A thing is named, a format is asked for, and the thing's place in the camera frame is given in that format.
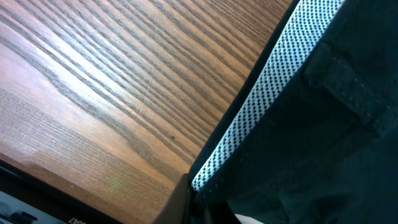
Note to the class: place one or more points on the dark green shorts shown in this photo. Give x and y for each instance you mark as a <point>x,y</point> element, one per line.
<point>312,135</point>

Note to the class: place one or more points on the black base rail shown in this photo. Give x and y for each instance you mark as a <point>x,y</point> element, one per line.
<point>27,200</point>

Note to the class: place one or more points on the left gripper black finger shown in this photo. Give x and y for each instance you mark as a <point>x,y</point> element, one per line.
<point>177,208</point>

